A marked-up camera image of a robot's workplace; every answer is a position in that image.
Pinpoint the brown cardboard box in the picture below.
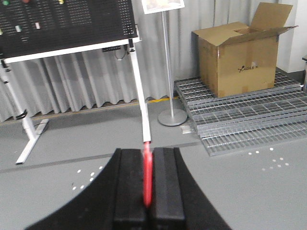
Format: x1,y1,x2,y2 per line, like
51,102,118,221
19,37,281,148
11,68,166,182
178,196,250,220
193,2,293,97

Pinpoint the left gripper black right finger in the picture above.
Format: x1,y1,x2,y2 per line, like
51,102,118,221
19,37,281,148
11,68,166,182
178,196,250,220
149,148,230,230

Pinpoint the silver sign stand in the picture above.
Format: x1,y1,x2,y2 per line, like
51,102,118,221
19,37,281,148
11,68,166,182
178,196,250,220
142,0,188,127

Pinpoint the black pegboard table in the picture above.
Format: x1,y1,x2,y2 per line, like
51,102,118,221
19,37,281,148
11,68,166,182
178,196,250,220
0,0,151,164

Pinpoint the metal grating stack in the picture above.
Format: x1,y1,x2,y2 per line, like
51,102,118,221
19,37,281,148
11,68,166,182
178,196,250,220
175,71,307,156

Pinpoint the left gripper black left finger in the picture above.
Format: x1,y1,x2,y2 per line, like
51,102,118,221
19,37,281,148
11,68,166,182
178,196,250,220
27,149,147,230

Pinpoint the red plastic spoon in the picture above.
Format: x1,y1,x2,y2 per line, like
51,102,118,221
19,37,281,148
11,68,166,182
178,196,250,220
143,141,153,208

